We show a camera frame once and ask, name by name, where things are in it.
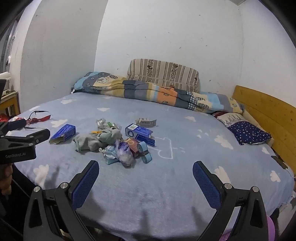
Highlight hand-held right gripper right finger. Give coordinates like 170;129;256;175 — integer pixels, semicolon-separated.
193;161;274;241

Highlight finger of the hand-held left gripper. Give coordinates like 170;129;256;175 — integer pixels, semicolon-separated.
0;128;51;149
0;118;27;137

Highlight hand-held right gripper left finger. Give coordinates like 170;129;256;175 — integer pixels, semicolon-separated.
23;160;100;241

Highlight small blue box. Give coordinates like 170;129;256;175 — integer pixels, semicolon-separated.
49;124;76;144

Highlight light blue wrapper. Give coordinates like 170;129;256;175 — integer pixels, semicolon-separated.
99;147;118;164

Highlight grey cloth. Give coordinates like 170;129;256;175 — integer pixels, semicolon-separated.
73;134;109;153

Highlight purple plastic bag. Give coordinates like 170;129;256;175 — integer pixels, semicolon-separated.
115;140;134;168

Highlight grey-green cloth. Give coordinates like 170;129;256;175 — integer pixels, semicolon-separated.
97;128;123;145

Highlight red box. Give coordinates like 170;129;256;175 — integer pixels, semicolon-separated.
125;138;142;158

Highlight clear plastic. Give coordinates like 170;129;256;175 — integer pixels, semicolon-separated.
96;118;122;130

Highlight large blue box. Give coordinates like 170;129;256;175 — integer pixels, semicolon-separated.
125;123;156;147

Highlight white grey box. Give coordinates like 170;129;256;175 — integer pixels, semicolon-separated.
135;117;157;127

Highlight person's left hand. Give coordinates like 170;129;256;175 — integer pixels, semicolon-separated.
0;162;14;197

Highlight person's black trouser leg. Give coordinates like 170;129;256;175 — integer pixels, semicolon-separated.
0;162;35;241

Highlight light blue cloud blanket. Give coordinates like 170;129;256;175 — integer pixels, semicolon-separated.
7;93;295;240

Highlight navy star pillow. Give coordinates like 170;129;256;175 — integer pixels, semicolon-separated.
216;111;272;146

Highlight black phone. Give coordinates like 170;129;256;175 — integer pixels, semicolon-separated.
271;155;288;169

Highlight wooden headboard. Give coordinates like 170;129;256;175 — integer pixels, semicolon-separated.
232;85;296;173

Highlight patchwork quilt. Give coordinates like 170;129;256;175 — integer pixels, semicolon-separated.
70;71;243;114

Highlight striped beige pillow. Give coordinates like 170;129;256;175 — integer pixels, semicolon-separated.
127;59;201;93

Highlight wooden furniture frame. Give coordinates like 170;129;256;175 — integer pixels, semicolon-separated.
0;91;20;116

